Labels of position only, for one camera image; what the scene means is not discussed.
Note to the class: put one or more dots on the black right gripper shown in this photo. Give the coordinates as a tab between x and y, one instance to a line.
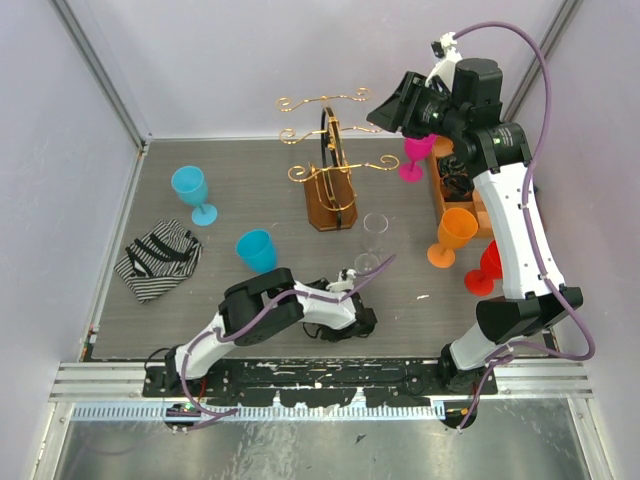
393	114

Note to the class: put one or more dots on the magenta plastic wine glass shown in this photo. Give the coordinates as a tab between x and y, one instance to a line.
416	151

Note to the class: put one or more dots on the clear glass wine glass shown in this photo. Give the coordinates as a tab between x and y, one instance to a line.
375	226

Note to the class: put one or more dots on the red plastic wine glass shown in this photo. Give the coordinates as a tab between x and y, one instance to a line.
481	281

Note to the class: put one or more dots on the orange plastic wine glass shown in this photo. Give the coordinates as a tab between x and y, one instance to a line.
457	227

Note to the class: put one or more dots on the light blue wine glass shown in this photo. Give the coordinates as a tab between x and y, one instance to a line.
257	250
191	187

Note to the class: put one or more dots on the black white striped bag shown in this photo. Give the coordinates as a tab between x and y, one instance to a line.
159	261

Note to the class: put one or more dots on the light blue front wine glass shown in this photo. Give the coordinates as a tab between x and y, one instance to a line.
191	187

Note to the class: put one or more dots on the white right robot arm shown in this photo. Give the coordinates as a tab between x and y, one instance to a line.
496	155

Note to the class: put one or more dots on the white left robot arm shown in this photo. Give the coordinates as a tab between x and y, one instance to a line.
261	307

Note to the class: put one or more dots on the wooden compartment tray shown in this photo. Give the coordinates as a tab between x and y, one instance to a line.
475	205

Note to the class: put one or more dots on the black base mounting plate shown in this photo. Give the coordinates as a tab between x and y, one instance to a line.
324	382

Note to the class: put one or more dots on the black rolled fabric item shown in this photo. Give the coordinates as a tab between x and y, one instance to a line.
455	182

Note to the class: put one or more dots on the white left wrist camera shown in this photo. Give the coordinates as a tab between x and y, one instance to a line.
345	281

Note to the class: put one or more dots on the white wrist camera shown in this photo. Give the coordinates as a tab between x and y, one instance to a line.
447	56
345	281

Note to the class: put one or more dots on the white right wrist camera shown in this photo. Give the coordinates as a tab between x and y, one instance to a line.
447	56

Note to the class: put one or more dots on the gold wire wine glass rack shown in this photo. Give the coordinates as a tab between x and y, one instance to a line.
330	195

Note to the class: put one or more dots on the aluminium front rail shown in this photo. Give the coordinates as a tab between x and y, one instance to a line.
528	377

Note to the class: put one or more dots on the white cable duct strip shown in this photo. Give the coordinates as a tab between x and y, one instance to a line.
156	411

